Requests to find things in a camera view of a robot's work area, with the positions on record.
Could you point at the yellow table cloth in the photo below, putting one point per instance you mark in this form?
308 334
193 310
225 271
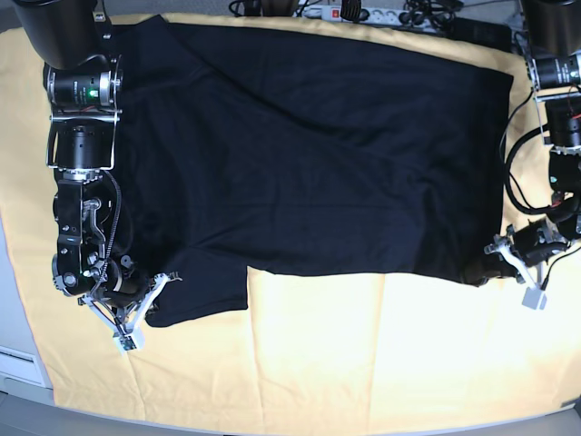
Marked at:
335 355

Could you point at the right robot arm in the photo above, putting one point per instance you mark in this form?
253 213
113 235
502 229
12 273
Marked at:
83 81

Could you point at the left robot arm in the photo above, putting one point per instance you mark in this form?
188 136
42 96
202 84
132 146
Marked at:
552 54

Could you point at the white drawer unit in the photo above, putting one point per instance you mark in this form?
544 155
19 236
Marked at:
21 366

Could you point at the black box at table edge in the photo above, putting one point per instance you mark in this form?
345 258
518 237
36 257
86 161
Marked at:
481 33

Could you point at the dark navy T-shirt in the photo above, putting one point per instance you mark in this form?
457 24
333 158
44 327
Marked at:
299 154

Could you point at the white power strip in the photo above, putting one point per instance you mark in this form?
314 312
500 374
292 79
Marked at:
368 15

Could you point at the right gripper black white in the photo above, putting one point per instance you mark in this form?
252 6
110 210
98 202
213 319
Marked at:
125 298

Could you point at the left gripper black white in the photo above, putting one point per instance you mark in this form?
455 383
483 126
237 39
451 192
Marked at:
521 254

